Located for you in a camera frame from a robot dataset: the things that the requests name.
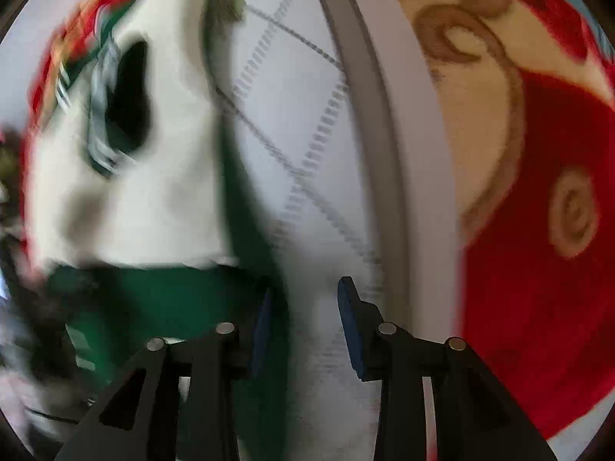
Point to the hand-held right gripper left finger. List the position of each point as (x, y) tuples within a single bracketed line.
[(263, 331)]

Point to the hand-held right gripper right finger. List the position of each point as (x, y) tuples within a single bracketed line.
[(350, 331)]

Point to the green garment with white stripes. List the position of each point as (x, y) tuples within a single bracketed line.
[(168, 297)]

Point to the red floral blanket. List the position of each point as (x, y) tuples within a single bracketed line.
[(528, 273)]

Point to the white diamond-quilted mat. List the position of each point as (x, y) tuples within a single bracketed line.
[(298, 105)]

